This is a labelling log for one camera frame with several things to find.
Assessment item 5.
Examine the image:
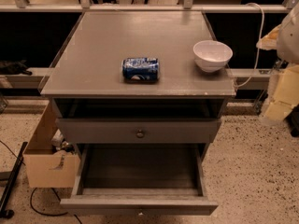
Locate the black pole stand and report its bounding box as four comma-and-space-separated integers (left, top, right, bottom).
0, 142, 27, 219

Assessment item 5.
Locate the black floor cable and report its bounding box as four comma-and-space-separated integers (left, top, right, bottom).
29, 188, 82, 224

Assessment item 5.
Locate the grey top drawer with knob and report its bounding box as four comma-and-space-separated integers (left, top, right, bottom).
56, 119, 221, 144

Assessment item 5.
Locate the white cable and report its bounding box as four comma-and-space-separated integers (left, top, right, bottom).
233, 2, 265, 90

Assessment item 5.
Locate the cardboard box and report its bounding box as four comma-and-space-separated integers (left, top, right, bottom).
23, 105, 80, 188

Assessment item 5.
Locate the grey wooden drawer cabinet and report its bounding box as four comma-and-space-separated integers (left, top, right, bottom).
41, 11, 235, 147

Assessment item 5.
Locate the white ceramic bowl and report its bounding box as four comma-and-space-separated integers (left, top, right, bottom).
193, 40, 233, 73

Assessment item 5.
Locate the blue soda can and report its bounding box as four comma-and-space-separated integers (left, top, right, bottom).
121, 57, 160, 81

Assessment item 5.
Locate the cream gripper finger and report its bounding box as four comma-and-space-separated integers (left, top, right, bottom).
256, 25, 280, 50

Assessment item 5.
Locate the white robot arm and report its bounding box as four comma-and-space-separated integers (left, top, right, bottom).
256, 4, 299, 125

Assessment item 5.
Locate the black object on rail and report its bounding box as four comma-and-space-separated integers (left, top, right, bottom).
0, 60, 32, 76

